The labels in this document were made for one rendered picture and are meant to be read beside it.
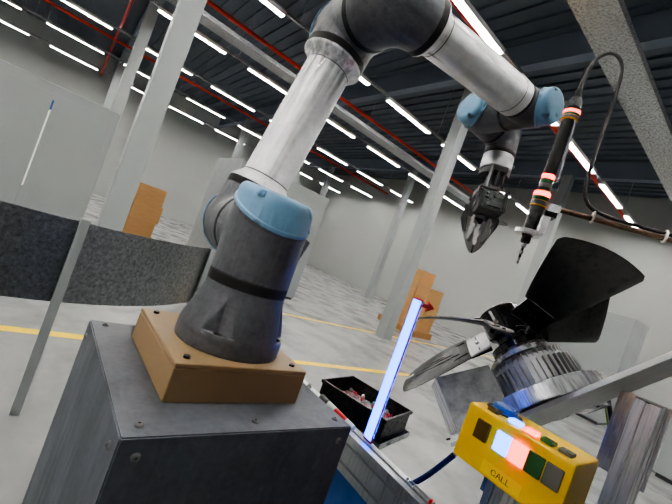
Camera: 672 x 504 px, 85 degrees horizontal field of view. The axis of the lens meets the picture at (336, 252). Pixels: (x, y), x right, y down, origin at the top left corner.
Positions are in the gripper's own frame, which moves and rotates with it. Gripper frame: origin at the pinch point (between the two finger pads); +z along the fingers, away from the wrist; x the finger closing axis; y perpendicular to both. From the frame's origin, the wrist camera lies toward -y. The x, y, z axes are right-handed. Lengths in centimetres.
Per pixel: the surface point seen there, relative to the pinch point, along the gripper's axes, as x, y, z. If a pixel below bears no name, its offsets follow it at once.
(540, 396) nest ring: 24.2, -1.7, 28.7
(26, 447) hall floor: -139, -69, 120
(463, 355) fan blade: 11.1, -23.1, 25.2
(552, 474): 9, 37, 37
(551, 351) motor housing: 27.9, -9.1, 17.3
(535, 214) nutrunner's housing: 15.7, -8.2, -16.9
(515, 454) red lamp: 6.0, 33.2, 36.8
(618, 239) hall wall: 644, -1054, -467
